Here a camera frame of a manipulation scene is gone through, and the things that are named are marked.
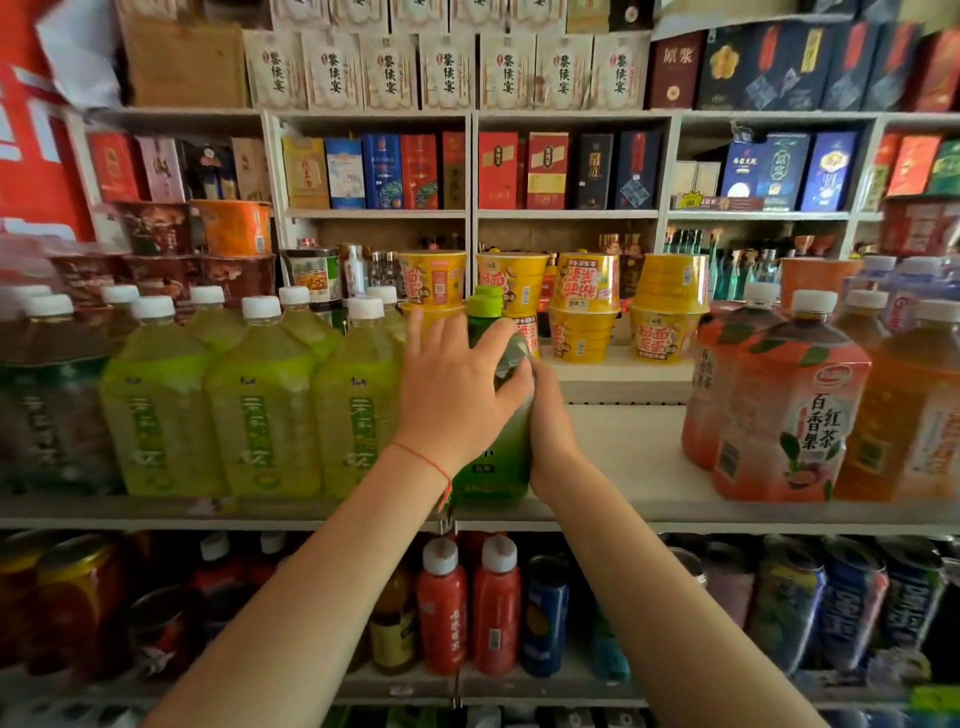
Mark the brown cardboard box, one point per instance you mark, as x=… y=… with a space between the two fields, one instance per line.
x=184 y=64

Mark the person's left thumb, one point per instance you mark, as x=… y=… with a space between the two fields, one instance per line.
x=516 y=386

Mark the person's left forearm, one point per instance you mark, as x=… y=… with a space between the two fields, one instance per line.
x=315 y=600

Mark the dark patterned liquor box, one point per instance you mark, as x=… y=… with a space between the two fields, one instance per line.
x=210 y=171

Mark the white paper sheet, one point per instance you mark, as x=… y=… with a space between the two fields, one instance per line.
x=79 y=49

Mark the green bottle with green cap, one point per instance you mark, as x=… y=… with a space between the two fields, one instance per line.
x=502 y=450

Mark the person's right forearm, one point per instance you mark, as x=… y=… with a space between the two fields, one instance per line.
x=652 y=615

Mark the dark tea bottle white cap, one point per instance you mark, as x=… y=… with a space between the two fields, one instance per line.
x=52 y=412
x=19 y=300

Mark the blue and yellow can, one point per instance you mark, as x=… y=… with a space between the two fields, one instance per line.
x=787 y=607

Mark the narrow red liquor box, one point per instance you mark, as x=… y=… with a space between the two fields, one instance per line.
x=454 y=171

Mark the person's right thumb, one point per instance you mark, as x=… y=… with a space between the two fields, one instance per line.
x=541 y=390

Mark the red liquor box yellow label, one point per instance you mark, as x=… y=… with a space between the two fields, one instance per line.
x=499 y=171

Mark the black liquor box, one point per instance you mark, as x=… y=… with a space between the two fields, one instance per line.
x=594 y=171

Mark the large red carton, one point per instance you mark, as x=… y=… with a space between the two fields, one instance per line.
x=921 y=227

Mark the white plain box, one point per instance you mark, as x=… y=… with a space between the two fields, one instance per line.
x=694 y=178

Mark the red drink bottle white cap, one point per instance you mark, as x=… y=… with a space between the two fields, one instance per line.
x=442 y=611
x=496 y=611

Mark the red wall poster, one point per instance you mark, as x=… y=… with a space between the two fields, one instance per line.
x=34 y=135

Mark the stack of yellow noodle cups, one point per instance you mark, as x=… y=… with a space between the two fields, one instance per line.
x=585 y=300

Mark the row of yellow-green tea bottles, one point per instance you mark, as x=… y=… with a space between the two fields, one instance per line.
x=262 y=405

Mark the blue and white liquor box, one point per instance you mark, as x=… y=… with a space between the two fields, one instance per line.
x=345 y=172

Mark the dark blue box yellow flower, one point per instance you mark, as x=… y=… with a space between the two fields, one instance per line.
x=724 y=71

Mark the blue box round emblem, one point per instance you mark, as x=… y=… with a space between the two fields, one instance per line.
x=784 y=171

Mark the dark blue box red stripe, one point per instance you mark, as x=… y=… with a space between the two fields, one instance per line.
x=847 y=67
x=892 y=67
x=787 y=67

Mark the small amber bottle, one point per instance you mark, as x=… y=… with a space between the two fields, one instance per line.
x=392 y=630

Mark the person's right hand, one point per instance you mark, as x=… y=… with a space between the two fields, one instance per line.
x=551 y=435

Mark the red patterned liquor box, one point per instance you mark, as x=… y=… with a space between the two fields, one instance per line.
x=420 y=171

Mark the white wall shelving unit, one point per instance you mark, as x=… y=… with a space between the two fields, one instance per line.
x=471 y=180

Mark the row of cream liquor boxes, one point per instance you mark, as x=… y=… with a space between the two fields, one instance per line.
x=450 y=67

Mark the orange and yellow can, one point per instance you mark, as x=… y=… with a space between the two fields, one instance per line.
x=71 y=600

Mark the blue patterned liquor box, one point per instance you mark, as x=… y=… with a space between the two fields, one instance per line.
x=382 y=171

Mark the dark red bottle white cap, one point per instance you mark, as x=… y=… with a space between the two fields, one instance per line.
x=217 y=574

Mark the dark red noodle bowl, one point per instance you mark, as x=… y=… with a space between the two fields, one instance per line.
x=161 y=276
x=240 y=276
x=86 y=274
x=154 y=227

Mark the white display shelf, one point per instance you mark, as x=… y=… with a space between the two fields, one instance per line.
x=637 y=465

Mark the brown liquor box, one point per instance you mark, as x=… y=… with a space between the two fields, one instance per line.
x=251 y=169

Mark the pale purple drink bottle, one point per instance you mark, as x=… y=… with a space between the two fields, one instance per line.
x=911 y=289
x=870 y=271

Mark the bright red liquor box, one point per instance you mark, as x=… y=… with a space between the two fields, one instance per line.
x=913 y=165

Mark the maroon liquor box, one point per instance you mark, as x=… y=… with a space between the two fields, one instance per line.
x=675 y=71

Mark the red and gold box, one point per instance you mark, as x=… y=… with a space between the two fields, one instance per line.
x=879 y=172

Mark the row of green glass bottles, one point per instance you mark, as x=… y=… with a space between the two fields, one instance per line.
x=720 y=262

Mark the labelled food can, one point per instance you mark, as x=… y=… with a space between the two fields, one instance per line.
x=313 y=276

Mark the plain orange noodle bowl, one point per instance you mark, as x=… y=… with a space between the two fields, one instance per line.
x=817 y=277

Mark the pink liquor box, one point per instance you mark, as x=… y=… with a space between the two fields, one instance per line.
x=160 y=169

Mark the royal blue liquor box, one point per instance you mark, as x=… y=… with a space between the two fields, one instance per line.
x=829 y=171

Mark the dark red drink can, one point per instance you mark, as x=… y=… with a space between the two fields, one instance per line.
x=157 y=634

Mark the pink drink can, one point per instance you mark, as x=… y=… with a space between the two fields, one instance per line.
x=727 y=585

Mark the red gift box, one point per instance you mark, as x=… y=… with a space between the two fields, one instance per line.
x=937 y=71

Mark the blue drink can white print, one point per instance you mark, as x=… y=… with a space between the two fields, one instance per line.
x=851 y=600
x=911 y=592

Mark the person's left hand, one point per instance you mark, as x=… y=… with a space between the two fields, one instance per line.
x=442 y=390

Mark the green liquor box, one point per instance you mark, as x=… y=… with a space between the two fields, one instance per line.
x=946 y=169

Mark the blue box with moon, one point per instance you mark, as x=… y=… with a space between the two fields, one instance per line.
x=741 y=169

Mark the teal drink bottle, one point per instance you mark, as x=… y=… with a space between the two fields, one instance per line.
x=607 y=649

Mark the yellow price tag strip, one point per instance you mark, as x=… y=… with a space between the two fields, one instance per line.
x=720 y=203

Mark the red and yellow liquor box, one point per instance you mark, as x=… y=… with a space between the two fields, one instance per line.
x=547 y=171

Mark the navy box red stripe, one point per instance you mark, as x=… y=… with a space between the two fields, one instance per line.
x=637 y=169

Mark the silver drink can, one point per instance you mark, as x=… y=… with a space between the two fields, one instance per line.
x=688 y=564

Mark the orange fruit tea bottle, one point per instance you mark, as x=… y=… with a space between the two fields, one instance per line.
x=787 y=405
x=907 y=420
x=709 y=375
x=861 y=319

